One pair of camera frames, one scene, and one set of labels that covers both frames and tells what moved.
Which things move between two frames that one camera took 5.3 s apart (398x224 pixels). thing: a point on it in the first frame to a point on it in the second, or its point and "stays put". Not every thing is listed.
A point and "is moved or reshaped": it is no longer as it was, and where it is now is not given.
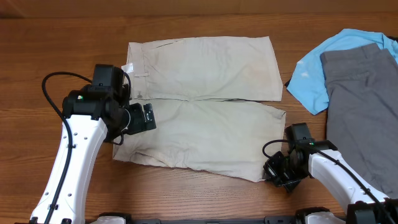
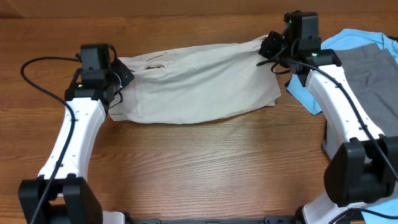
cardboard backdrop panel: x=65 y=8 stays put
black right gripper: x=270 y=170 to x=265 y=49
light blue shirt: x=308 y=84 stays put
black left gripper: x=139 y=124 to x=125 y=74
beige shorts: x=204 y=93 is moved or reshaped
